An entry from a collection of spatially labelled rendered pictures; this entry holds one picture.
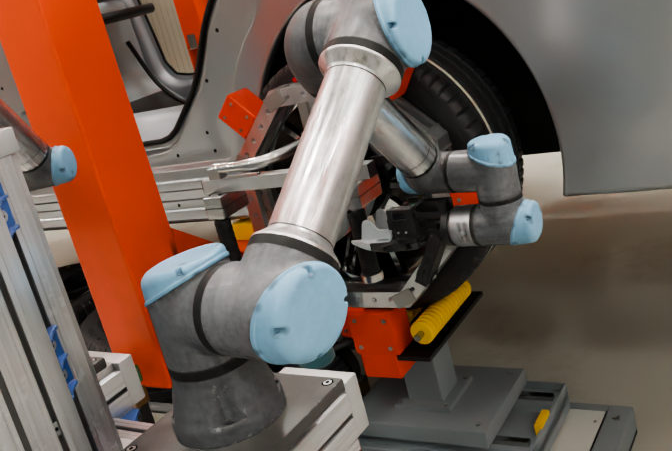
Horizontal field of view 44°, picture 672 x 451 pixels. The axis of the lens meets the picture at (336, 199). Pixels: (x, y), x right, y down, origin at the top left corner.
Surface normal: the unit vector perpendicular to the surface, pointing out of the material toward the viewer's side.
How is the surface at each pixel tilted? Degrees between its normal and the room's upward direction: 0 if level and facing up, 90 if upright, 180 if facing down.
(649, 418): 0
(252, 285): 36
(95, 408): 90
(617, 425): 0
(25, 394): 90
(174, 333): 95
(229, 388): 72
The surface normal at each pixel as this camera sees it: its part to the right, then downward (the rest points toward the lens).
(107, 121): 0.84, -0.07
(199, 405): -0.29, 0.02
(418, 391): -0.49, 0.35
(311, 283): 0.73, 0.07
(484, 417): -0.25, -0.93
